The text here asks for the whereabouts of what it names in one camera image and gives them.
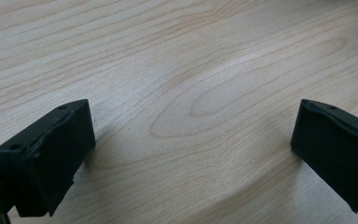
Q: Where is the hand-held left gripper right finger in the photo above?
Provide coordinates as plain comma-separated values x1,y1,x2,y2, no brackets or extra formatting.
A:
290,98,358,217

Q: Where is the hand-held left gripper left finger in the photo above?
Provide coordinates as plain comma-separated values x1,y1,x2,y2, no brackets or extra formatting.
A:
0,99,97,218

